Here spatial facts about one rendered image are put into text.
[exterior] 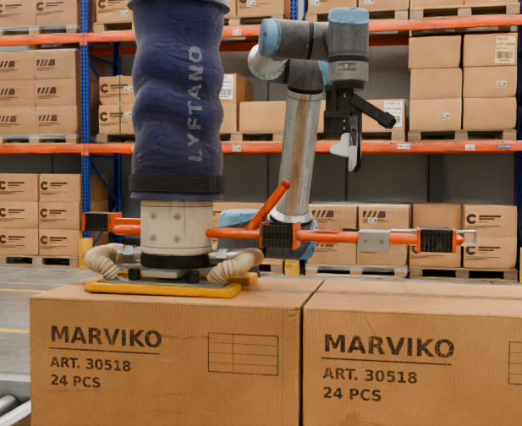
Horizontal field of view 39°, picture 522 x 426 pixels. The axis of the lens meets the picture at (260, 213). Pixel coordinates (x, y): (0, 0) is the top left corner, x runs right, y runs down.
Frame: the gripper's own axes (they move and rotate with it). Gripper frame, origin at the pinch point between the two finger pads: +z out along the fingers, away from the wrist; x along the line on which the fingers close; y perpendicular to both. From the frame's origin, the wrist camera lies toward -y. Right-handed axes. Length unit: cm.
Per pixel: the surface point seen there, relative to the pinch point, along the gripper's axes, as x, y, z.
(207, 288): 15.2, 30.6, 25.2
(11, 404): -26, 103, 68
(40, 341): 22, 67, 37
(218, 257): 3.1, 31.5, 19.7
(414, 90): -714, -7, -99
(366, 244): 3.5, -2.7, 16.0
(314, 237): 3.7, 9.0, 14.5
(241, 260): 10.5, 24.2, 19.5
